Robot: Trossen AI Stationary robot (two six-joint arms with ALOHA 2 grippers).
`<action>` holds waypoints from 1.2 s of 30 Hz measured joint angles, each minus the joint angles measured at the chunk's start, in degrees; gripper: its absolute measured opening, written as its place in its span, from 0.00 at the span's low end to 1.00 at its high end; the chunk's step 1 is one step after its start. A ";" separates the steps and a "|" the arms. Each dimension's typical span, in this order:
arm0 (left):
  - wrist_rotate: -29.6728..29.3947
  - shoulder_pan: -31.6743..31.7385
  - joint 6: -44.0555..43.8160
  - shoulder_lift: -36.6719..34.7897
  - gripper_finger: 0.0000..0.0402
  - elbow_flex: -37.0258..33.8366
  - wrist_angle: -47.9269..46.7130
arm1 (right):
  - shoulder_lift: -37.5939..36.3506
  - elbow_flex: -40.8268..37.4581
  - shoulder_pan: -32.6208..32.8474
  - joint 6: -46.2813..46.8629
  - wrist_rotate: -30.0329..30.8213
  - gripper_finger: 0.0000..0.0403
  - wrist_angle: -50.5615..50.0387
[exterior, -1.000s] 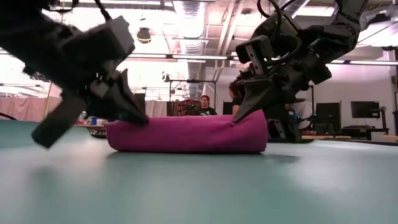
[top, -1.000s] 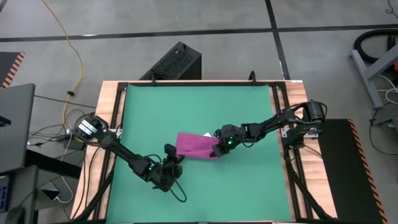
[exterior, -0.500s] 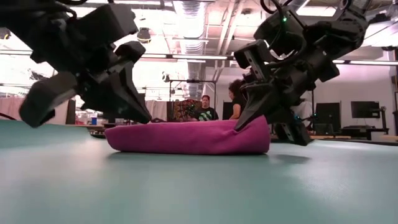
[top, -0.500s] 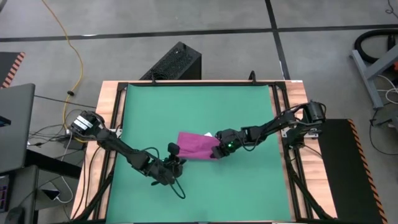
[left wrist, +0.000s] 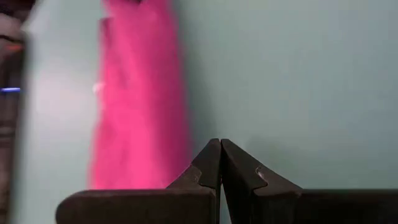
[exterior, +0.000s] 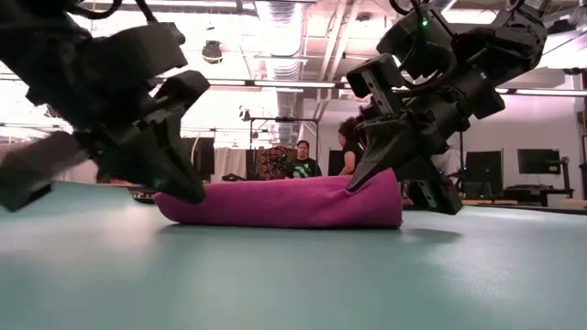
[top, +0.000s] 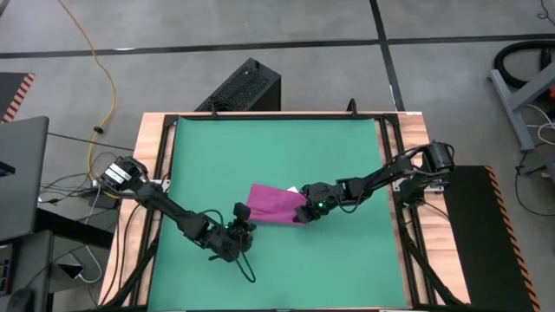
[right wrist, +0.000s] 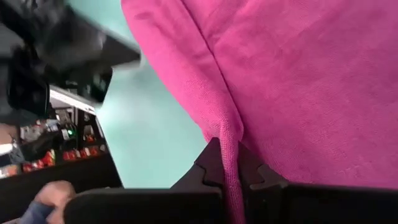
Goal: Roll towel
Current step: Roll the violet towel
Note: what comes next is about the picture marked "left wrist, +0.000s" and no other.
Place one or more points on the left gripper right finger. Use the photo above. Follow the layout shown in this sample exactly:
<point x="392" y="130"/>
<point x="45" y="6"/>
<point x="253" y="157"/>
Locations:
<point x="311" y="207"/>

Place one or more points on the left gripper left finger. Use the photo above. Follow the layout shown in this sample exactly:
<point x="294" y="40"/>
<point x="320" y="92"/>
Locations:
<point x="140" y="207"/>

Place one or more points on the pink towel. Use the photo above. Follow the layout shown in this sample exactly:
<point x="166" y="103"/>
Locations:
<point x="140" y="93"/>

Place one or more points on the green table mat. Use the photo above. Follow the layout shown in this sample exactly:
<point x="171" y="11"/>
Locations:
<point x="295" y="93"/>

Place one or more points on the black table frame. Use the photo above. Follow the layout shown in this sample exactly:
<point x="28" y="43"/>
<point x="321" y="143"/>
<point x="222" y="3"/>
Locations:
<point x="11" y="155"/>

